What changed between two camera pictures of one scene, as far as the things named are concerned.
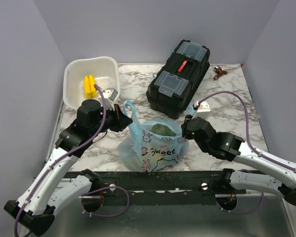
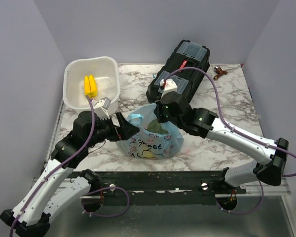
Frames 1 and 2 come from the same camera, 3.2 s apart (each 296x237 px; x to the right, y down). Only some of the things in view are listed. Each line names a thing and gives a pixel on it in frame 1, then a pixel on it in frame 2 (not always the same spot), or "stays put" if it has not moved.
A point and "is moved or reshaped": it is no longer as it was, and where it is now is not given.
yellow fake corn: [90, 90] stays put
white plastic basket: [104, 69] stays put
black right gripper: [185, 132] → [158, 113]
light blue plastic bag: [142, 151] is moved or reshaped
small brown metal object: [220, 72] stays put
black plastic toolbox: [171, 89] stays put
